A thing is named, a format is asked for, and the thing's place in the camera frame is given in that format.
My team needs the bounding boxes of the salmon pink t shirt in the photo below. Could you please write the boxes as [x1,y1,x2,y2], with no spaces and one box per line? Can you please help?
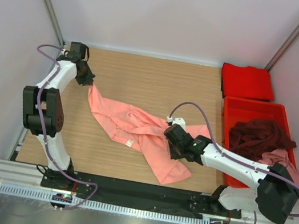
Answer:
[74,82,216,191]

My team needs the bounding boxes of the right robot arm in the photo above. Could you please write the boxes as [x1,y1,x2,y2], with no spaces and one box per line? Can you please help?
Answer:
[164,124,299,224]

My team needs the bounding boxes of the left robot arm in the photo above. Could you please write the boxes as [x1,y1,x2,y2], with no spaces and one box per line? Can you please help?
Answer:
[22,42,95,190]

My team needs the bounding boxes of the red plastic bin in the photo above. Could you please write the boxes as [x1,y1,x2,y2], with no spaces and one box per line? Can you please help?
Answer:
[208,94,299,201]

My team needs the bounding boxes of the dark maroon t shirt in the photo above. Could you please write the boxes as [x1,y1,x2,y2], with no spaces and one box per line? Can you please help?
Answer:
[229,119,297,161]

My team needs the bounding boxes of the folded red t shirt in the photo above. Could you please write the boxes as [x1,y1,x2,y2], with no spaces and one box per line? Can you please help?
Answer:
[221,63,274,101]

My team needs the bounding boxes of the dusty pink t shirt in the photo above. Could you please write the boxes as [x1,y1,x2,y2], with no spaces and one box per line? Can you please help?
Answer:
[258,149,299,185]

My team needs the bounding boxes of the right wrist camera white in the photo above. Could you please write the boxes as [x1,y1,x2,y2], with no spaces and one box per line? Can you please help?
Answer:
[166,116,186,130]

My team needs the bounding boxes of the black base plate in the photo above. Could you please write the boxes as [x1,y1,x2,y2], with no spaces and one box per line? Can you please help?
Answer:
[36,165,241,219]

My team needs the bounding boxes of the aluminium frame rail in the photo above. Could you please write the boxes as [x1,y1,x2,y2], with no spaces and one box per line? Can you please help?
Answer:
[0,159,295,224]

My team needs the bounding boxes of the slotted cable duct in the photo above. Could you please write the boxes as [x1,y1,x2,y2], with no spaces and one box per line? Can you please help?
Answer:
[0,183,210,224]

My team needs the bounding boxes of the right corner aluminium post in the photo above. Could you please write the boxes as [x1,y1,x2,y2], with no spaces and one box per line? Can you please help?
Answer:
[265,23,299,72]

